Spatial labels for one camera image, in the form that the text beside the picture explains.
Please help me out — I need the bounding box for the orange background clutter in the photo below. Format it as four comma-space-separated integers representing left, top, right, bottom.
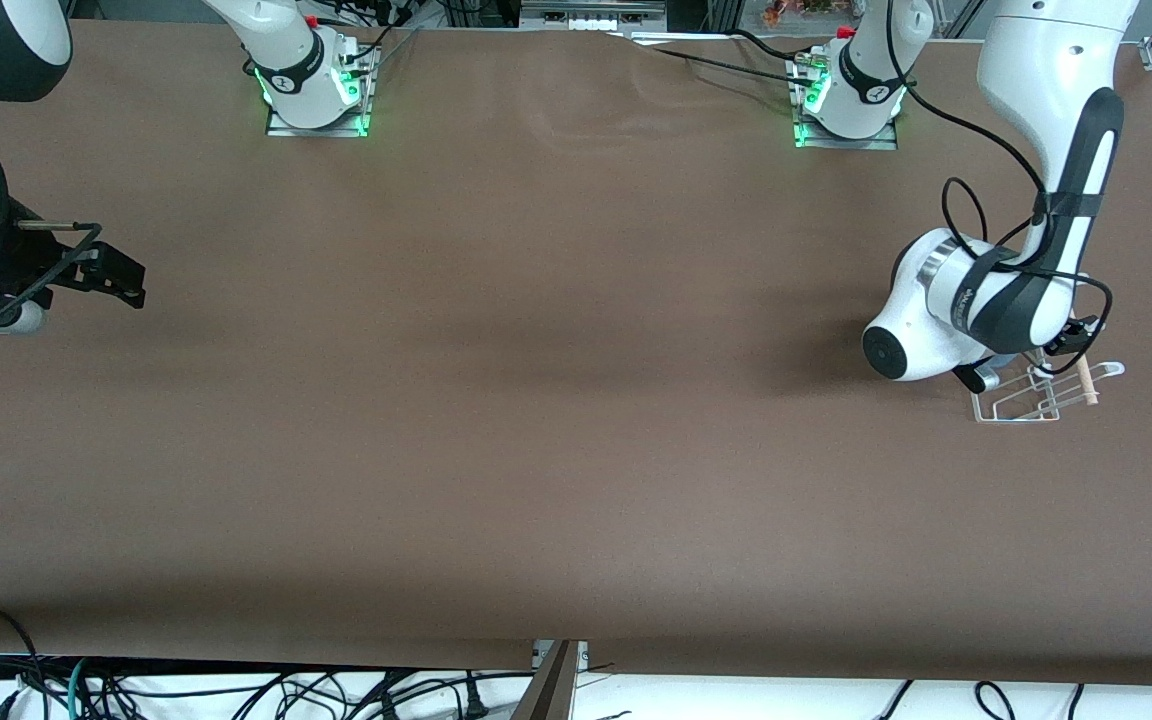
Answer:
761, 0, 839, 27

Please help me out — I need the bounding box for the white power strip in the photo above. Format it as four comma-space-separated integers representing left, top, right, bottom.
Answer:
521, 0, 668, 32

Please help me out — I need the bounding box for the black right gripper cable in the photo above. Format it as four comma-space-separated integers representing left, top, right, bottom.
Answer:
0, 220, 104, 326

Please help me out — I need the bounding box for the white wire cup rack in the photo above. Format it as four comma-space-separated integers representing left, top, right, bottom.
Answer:
972, 358, 1127, 424

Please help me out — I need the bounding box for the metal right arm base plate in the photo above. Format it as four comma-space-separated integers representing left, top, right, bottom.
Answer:
265, 40, 374, 139

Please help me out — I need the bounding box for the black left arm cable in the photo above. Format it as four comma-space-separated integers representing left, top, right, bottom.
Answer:
884, 0, 1114, 377

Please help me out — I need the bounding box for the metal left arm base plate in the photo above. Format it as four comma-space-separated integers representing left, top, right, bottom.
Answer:
792, 55, 900, 152

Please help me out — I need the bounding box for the black cable across table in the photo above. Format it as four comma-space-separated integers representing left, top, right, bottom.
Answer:
626, 30, 819, 81

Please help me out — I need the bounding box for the teal floor cable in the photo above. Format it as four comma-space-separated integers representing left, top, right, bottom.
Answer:
64, 657, 94, 720

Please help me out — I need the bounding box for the grey metal mount post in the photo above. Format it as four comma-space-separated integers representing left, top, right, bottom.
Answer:
508, 640, 589, 720

